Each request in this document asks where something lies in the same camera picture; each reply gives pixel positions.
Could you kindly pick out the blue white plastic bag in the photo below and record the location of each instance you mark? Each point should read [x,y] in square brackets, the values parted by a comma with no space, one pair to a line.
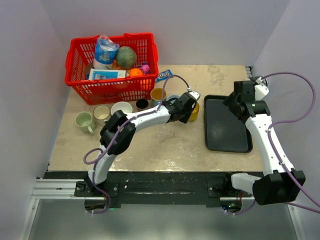
[105,53]

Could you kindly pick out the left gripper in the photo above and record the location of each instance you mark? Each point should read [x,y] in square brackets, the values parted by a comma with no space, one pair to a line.
[184,119]

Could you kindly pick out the blue candy packet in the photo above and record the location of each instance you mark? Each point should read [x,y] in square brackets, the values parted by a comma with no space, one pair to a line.
[163,75]

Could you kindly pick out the green melon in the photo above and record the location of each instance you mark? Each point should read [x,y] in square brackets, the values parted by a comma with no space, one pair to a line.
[126,57]

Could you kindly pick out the cream white mug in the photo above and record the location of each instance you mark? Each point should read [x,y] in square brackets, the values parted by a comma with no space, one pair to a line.
[101,114]

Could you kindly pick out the pink purple toy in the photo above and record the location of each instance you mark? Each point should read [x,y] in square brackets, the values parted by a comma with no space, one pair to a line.
[145,69]

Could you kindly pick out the blue mug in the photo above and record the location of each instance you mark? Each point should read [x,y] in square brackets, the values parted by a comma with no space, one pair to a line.
[157,95]

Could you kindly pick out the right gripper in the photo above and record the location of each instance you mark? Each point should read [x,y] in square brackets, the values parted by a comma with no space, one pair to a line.
[230,102]

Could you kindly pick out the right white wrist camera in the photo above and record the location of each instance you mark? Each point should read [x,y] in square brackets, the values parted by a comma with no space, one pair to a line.
[261,88]

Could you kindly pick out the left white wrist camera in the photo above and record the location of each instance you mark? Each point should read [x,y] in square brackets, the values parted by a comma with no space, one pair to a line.
[196,95]

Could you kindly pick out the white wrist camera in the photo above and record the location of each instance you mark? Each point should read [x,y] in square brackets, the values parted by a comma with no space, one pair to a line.
[196,95]
[261,88]

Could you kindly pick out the dark red mug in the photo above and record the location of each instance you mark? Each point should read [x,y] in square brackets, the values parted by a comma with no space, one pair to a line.
[123,106]

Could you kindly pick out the blue white box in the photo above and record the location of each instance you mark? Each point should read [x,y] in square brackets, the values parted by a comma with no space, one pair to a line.
[106,74]

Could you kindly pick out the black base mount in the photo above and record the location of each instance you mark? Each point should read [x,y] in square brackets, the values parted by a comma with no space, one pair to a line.
[169,188]

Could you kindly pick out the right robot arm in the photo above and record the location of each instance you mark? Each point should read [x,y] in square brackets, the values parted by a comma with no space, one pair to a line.
[280,180]

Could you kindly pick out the black white paper cup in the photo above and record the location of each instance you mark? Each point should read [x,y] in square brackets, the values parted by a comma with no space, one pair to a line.
[256,78]

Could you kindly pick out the yellow mug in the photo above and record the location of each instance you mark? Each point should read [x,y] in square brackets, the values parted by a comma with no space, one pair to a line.
[194,113]

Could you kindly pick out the red plastic basket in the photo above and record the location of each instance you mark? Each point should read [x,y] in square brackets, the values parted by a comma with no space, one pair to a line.
[128,89]

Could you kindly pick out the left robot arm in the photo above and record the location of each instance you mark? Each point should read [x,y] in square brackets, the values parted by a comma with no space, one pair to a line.
[118,132]

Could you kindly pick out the grey mug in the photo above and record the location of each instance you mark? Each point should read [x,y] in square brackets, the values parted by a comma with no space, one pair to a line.
[172,98]

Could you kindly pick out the orange fruit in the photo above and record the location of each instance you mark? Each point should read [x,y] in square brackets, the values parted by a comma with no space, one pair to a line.
[135,72]

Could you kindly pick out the black tray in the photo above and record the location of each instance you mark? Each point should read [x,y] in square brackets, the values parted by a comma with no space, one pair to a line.
[223,131]

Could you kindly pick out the green mug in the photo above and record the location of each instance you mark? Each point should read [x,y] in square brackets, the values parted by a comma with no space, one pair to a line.
[85,122]

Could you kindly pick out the brown maroon mug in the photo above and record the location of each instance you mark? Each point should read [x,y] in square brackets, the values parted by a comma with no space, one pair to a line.
[142,104]

